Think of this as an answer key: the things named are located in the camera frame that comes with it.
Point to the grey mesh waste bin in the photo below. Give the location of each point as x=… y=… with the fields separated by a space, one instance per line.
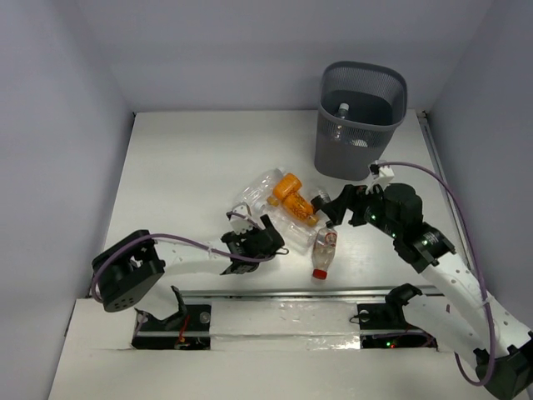
x=357 y=99

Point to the orange bottle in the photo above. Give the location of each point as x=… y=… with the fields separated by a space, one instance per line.
x=286 y=191

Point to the black label clear bottle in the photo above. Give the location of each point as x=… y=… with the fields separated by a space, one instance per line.
x=320 y=193

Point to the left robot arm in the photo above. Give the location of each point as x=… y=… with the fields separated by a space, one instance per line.
x=126 y=274

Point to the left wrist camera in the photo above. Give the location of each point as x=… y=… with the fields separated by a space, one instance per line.
x=240 y=219

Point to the metal rail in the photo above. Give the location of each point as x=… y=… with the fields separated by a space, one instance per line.
x=238 y=287

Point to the red cap clear bottle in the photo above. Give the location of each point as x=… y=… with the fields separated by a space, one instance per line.
x=324 y=251

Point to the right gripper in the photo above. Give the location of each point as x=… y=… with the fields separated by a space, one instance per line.
x=358 y=195

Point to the long clear bottle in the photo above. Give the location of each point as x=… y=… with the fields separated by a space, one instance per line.
x=297 y=236

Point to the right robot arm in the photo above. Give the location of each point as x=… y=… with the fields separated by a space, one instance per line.
x=480 y=331

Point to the orange bottle fruit label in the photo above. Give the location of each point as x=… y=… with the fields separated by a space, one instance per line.
x=300 y=209

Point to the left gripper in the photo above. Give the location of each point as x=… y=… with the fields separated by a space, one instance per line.
x=253 y=247

